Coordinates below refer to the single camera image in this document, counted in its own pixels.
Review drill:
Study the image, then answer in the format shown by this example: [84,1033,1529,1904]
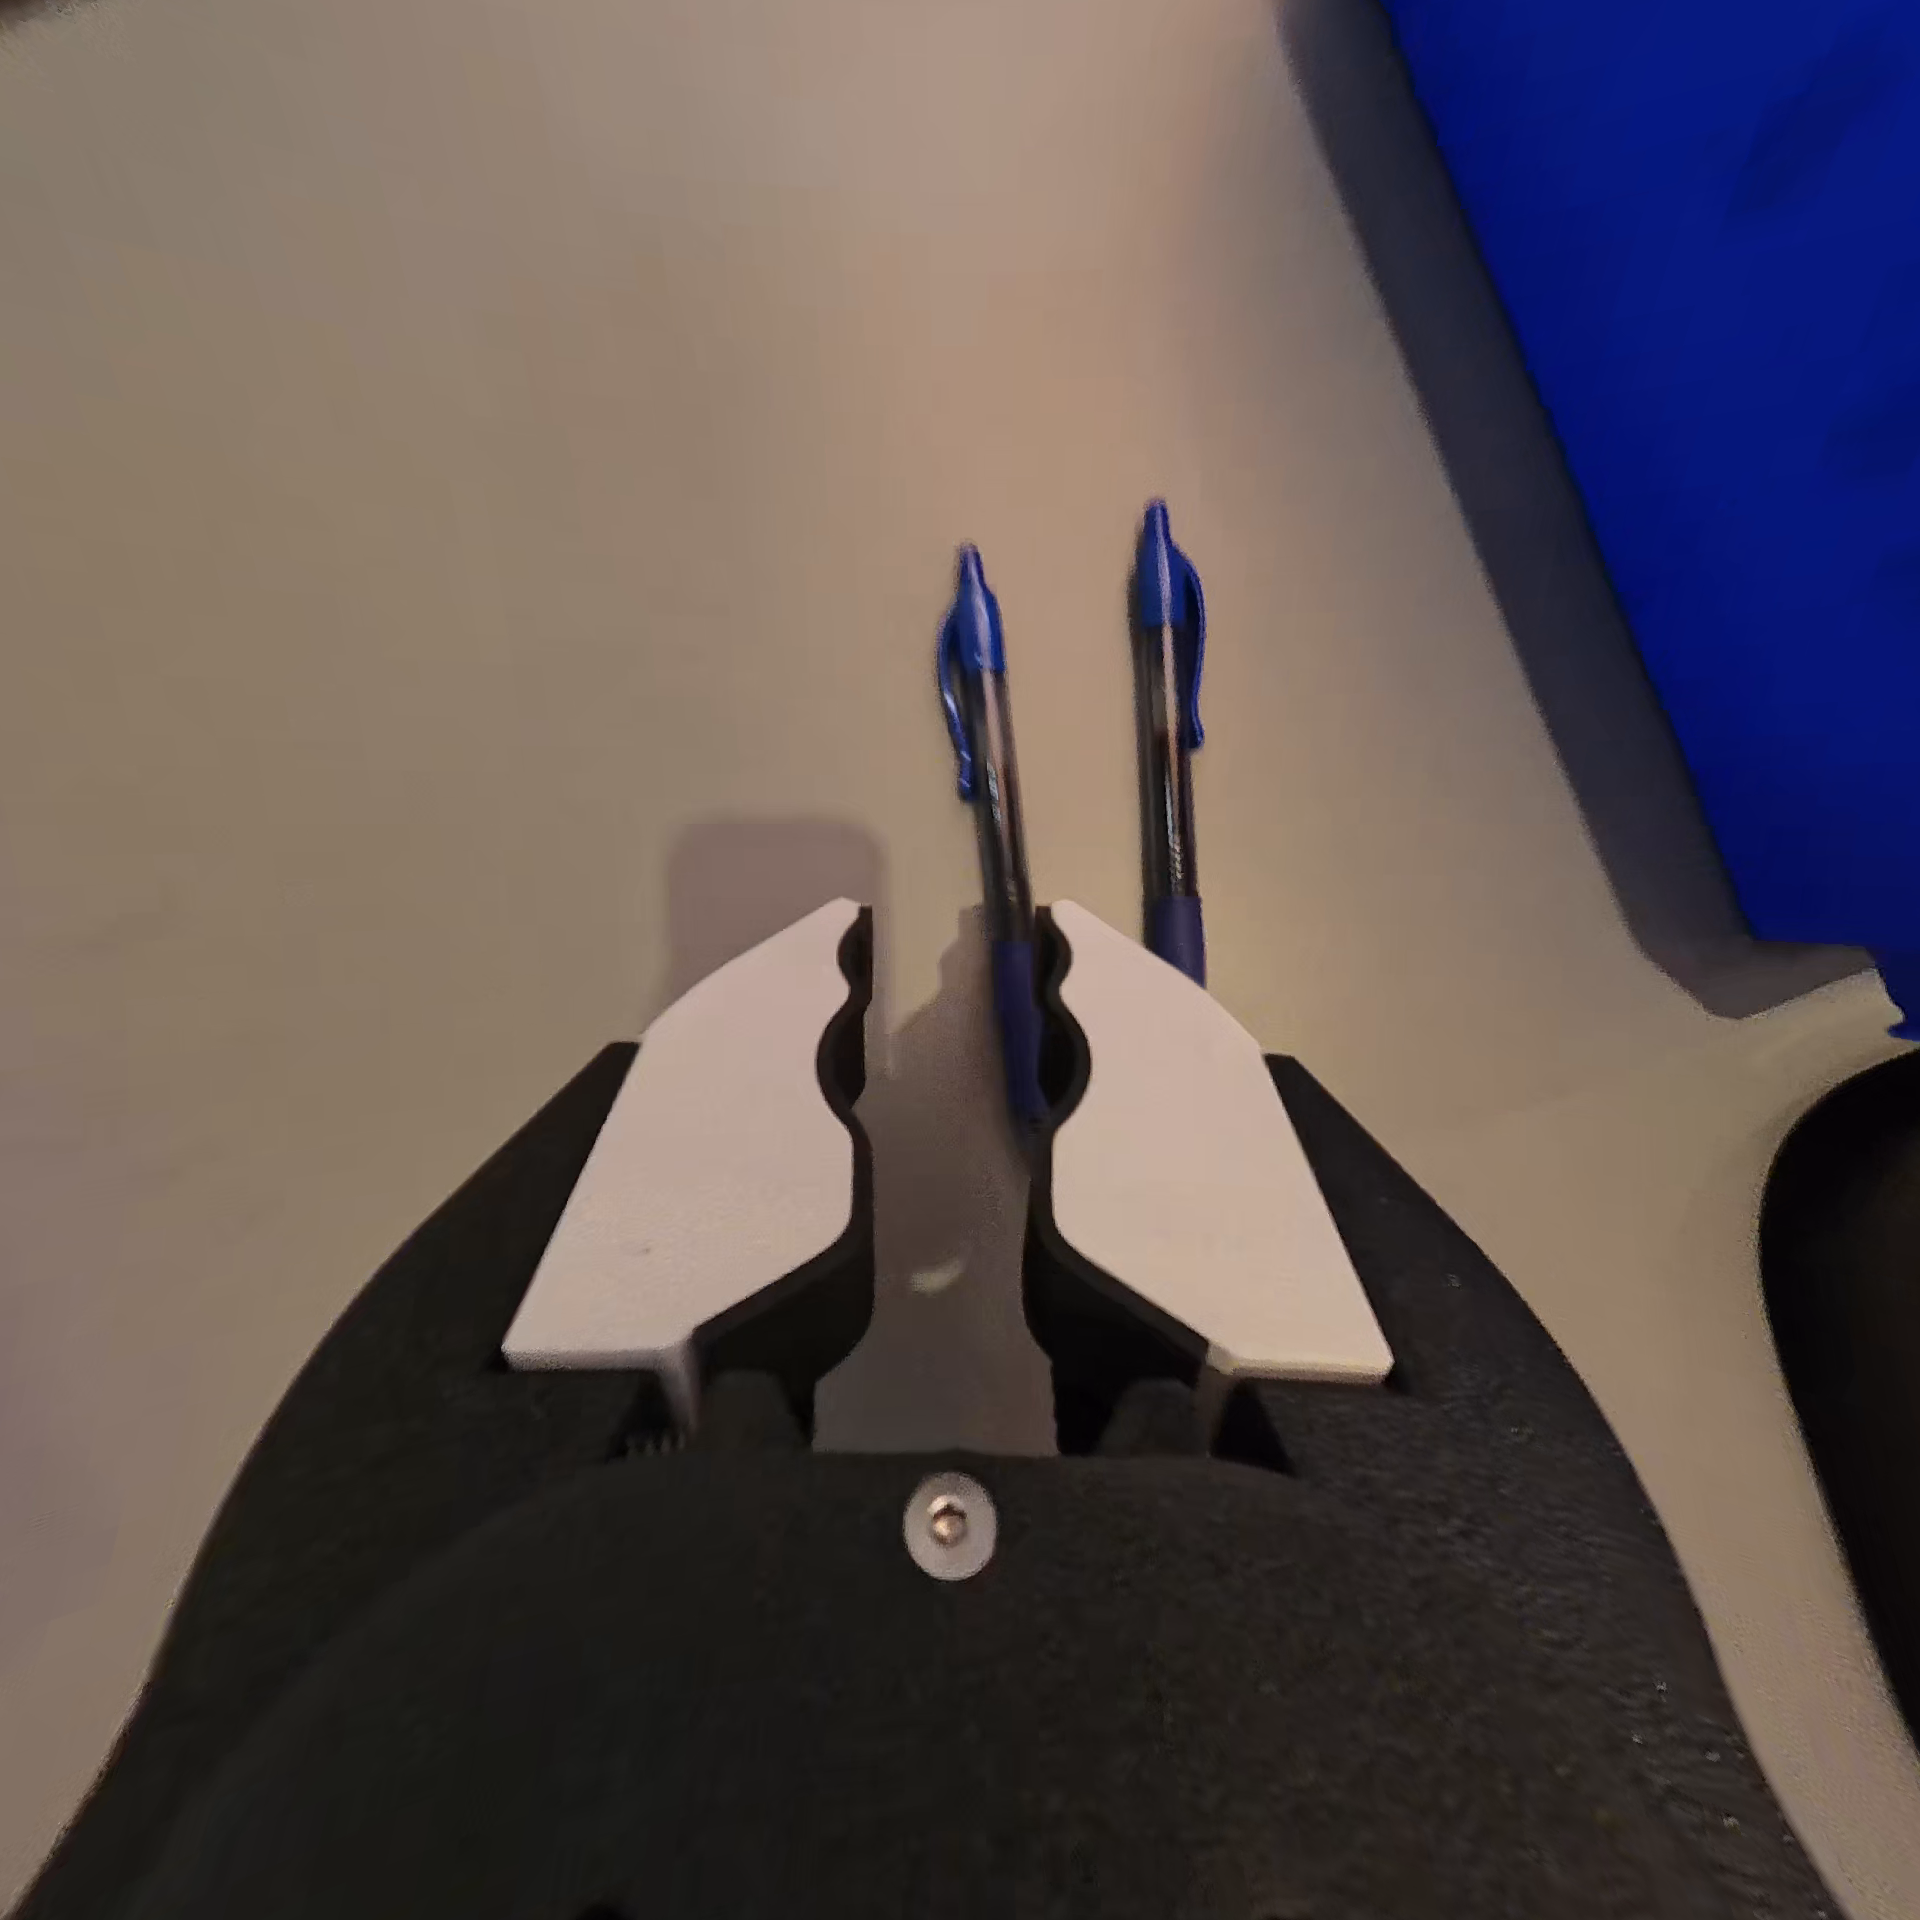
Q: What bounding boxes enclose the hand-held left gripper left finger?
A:
[503,897,876,1451]

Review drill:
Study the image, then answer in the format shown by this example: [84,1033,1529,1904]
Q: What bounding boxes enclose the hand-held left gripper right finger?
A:
[1025,897,1398,1455]

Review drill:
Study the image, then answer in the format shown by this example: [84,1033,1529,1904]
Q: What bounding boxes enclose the blue retractable pen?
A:
[1128,499,1213,992]
[936,542,1053,1128]

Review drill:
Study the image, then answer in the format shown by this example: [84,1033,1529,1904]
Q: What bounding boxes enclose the blue plastic bin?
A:
[1377,0,1920,1040]

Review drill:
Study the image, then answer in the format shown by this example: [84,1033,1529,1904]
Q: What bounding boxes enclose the black ribbed chair armrest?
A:
[1758,1046,1920,1653]

